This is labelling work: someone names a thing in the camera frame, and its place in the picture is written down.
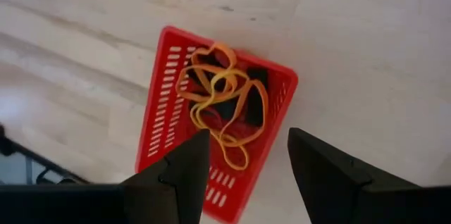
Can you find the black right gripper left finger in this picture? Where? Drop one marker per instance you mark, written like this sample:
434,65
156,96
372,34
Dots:
183,181

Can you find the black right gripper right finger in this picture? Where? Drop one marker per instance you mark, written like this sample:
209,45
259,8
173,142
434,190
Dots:
327,178

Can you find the red rubber band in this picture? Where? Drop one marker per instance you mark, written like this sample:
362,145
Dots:
243,133

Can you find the orange rubber band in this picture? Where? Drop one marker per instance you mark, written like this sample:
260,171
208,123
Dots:
230,55
262,93

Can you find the yellow rubber band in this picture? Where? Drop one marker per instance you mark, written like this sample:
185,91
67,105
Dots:
229,73

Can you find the red plastic basket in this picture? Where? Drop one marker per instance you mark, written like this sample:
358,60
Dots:
162,129

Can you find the dark rubber band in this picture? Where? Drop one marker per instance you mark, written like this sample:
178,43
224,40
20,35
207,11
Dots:
255,111

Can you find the black aluminium table frame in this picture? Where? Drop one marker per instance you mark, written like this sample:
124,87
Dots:
21,151

